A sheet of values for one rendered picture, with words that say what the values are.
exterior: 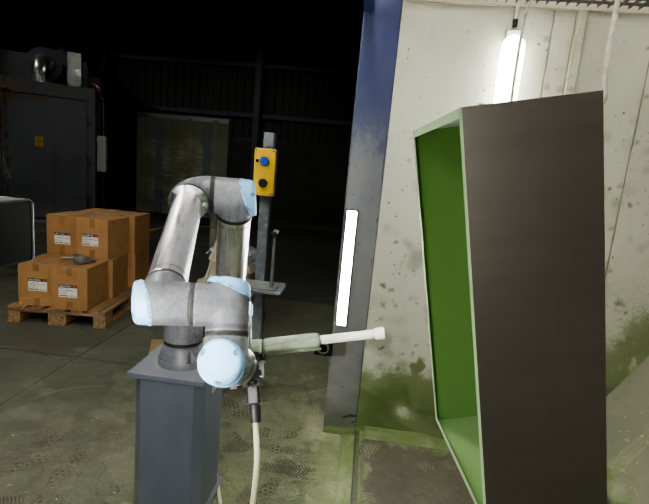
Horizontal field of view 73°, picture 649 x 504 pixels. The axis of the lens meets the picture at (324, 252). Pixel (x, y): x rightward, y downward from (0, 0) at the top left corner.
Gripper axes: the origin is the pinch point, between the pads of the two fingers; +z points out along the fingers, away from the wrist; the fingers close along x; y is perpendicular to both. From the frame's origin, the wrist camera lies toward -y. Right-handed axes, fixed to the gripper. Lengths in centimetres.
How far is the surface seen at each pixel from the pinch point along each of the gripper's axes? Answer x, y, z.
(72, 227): -197, -150, 245
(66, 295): -191, -84, 230
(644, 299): 179, -11, 101
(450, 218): 74, -46, 42
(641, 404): 164, 38, 103
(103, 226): -167, -146, 241
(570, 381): 86, 17, 5
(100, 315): -168, -66, 239
